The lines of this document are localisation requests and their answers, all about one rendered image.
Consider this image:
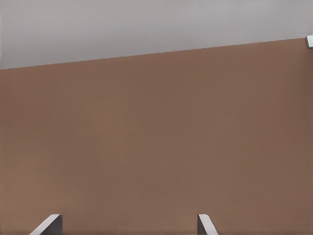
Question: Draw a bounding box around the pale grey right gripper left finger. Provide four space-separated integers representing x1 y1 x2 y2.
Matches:
29 213 63 235

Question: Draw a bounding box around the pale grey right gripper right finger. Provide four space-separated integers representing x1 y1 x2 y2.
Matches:
197 213 218 235

